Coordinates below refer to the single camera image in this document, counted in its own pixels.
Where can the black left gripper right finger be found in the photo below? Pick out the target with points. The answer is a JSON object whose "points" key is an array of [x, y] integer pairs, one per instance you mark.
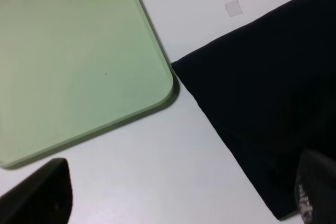
{"points": [[315, 188]]}

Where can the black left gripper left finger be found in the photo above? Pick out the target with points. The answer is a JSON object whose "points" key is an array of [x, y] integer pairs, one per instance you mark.
{"points": [[43, 197]]}

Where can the black short sleeve t-shirt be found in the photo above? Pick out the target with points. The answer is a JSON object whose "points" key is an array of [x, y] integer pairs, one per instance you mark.
{"points": [[268, 89]]}

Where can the light green plastic tray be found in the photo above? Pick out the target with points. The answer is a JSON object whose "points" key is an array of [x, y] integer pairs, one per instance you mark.
{"points": [[70, 68]]}

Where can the clear tape piece far left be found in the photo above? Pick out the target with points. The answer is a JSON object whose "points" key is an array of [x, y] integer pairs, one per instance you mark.
{"points": [[233, 8]]}

